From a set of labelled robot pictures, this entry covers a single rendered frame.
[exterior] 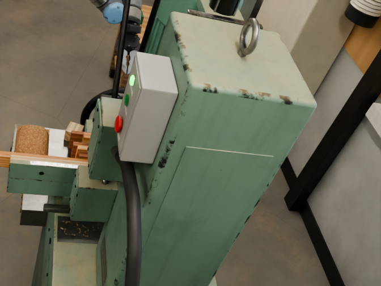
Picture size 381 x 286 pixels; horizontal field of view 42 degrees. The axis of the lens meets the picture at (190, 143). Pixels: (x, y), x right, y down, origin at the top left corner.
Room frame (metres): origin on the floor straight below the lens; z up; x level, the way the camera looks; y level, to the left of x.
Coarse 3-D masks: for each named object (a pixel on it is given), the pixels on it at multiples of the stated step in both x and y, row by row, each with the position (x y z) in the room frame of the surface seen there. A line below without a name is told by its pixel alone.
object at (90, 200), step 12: (84, 168) 0.80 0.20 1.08; (84, 180) 0.76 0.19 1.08; (96, 180) 0.78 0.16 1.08; (72, 192) 0.78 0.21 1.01; (84, 192) 0.74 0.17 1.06; (96, 192) 0.75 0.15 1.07; (108, 192) 0.77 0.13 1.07; (72, 204) 0.74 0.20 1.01; (84, 204) 0.75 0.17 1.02; (96, 204) 0.76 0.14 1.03; (108, 204) 0.77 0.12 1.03; (72, 216) 0.74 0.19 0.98; (84, 216) 0.75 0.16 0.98; (96, 216) 0.76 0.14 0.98; (108, 216) 0.77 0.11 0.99
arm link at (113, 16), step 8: (88, 0) 1.49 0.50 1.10; (96, 0) 1.48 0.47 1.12; (104, 0) 1.49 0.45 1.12; (112, 0) 1.52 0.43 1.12; (120, 0) 1.56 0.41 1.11; (104, 8) 1.50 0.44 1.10; (112, 8) 1.49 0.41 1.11; (120, 8) 1.51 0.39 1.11; (104, 16) 1.49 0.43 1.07; (112, 16) 1.49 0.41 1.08; (120, 16) 1.51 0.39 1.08
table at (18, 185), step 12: (60, 132) 1.06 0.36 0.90; (12, 144) 0.95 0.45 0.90; (60, 144) 1.02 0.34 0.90; (60, 156) 0.97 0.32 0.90; (12, 180) 0.84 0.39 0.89; (24, 180) 0.85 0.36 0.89; (36, 180) 0.86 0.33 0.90; (48, 180) 0.88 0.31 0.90; (12, 192) 0.84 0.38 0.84; (24, 192) 0.85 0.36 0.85; (36, 192) 0.86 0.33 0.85; (48, 192) 0.88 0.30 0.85; (60, 192) 0.89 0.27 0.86
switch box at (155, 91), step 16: (144, 64) 0.67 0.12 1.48; (160, 64) 0.69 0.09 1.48; (128, 80) 0.69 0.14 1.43; (144, 80) 0.63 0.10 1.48; (160, 80) 0.65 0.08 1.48; (144, 96) 0.62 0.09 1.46; (160, 96) 0.63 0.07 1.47; (176, 96) 0.64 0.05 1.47; (128, 112) 0.64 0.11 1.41; (144, 112) 0.62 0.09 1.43; (160, 112) 0.63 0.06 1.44; (128, 128) 0.62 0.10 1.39; (144, 128) 0.62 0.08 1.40; (160, 128) 0.63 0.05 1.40; (128, 144) 0.62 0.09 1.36; (144, 144) 0.63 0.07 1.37; (128, 160) 0.62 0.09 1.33; (144, 160) 0.63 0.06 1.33
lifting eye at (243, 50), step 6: (252, 18) 0.76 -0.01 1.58; (246, 24) 0.77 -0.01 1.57; (252, 24) 0.75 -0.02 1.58; (258, 24) 0.75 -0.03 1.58; (246, 30) 0.77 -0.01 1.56; (252, 30) 0.74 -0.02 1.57; (258, 30) 0.74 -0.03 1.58; (240, 36) 0.77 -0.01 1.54; (246, 36) 0.77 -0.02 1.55; (252, 36) 0.73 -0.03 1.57; (258, 36) 0.74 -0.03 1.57; (240, 42) 0.76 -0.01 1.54; (246, 42) 0.77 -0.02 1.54; (252, 42) 0.73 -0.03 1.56; (240, 48) 0.75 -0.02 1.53; (246, 48) 0.74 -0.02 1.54; (252, 48) 0.73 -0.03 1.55; (240, 54) 0.75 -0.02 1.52; (246, 54) 0.74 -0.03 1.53
